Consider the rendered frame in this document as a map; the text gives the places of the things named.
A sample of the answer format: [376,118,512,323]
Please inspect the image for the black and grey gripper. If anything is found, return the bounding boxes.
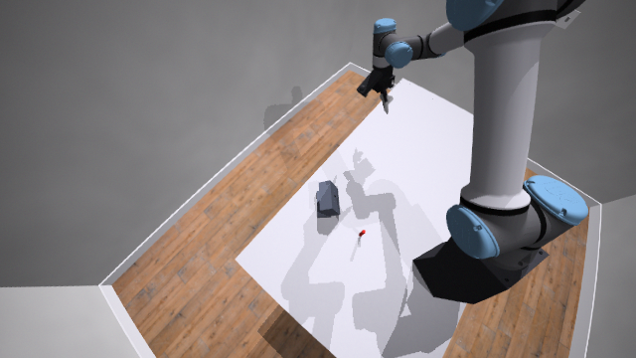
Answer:
[373,65,396,113]

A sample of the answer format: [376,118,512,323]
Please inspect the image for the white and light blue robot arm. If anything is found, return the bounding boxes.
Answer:
[373,0,588,270]

